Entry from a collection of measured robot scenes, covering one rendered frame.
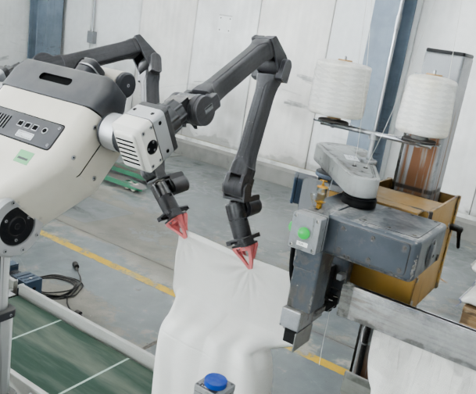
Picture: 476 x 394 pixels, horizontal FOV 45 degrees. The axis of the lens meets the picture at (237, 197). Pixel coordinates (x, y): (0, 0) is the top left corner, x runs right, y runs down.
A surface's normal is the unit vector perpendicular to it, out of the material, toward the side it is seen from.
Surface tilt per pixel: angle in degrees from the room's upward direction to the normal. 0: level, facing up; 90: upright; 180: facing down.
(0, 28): 90
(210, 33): 90
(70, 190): 115
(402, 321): 90
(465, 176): 90
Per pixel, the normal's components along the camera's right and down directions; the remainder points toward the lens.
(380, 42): -0.55, 0.14
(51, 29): 0.82, 0.27
